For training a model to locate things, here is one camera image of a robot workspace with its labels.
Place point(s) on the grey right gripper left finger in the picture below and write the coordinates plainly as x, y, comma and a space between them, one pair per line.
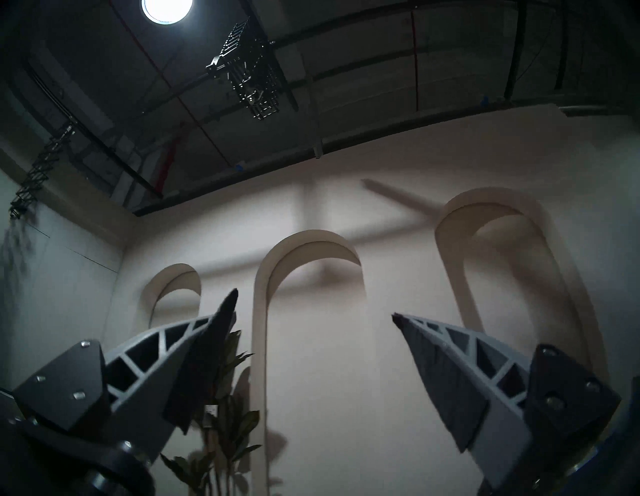
75, 385

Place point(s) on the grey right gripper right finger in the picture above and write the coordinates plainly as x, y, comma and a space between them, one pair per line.
500, 430

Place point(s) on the dark green potted plant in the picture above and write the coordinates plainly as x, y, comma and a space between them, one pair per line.
230, 430

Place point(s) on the black ceiling truss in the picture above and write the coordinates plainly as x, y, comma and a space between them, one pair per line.
250, 70
42, 167

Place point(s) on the round ceiling lamp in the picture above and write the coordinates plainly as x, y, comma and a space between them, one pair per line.
166, 9

